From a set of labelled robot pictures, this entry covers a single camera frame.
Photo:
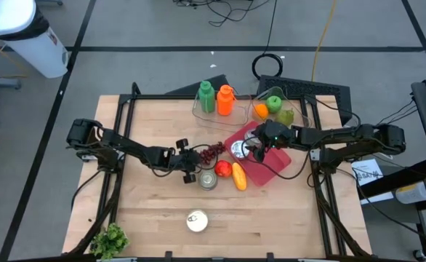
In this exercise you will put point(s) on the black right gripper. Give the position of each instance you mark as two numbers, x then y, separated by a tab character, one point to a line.
275	134

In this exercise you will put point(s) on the white plastic container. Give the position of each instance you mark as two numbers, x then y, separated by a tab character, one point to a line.
411	193

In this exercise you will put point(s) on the silver aluminium extrusion bar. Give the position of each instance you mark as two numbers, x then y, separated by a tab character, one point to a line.
318	260
116	260

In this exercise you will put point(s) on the green pear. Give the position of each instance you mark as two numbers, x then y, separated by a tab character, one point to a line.
285	117

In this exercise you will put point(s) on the green plastic water bottle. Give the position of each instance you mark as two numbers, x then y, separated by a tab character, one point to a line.
206	96

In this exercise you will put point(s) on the black flat panel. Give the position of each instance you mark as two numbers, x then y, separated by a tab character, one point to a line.
184	90

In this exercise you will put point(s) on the orange plastic water bottle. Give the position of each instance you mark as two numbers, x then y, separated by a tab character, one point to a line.
225	100

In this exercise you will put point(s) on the clear plastic bin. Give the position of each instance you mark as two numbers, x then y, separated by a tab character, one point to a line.
235	120
300	113

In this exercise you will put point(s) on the small black table clip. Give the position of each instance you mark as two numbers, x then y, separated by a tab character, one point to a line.
168	255
270	256

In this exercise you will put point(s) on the green apple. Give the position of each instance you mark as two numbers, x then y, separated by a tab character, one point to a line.
273	103

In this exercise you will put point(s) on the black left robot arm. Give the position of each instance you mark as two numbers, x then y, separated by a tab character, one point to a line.
125	145

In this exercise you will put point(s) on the red apple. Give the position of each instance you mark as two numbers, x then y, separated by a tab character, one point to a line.
223	168

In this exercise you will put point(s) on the yellow mango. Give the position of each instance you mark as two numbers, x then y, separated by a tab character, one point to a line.
239	176

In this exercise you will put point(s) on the white paper label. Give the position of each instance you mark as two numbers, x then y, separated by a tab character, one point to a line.
367	174

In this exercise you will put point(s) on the black metal table frame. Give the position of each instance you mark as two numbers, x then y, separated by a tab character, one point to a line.
162	97

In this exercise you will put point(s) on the orange fruit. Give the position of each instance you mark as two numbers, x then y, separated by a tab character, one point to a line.
261	111

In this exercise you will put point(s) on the purple grape bunch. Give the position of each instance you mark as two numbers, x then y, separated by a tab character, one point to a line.
211	153

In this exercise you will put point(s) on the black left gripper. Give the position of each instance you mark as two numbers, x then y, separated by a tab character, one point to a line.
184	162

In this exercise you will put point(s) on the black perforated panel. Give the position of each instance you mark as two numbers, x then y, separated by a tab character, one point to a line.
318	89

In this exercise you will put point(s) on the pink plastic bin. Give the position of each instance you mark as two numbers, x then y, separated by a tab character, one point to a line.
275	167

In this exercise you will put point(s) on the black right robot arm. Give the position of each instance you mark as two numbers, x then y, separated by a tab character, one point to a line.
344	136

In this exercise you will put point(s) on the green leafy lettuce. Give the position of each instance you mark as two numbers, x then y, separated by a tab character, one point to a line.
109	242

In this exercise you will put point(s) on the white trash bin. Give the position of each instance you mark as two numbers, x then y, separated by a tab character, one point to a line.
24	40

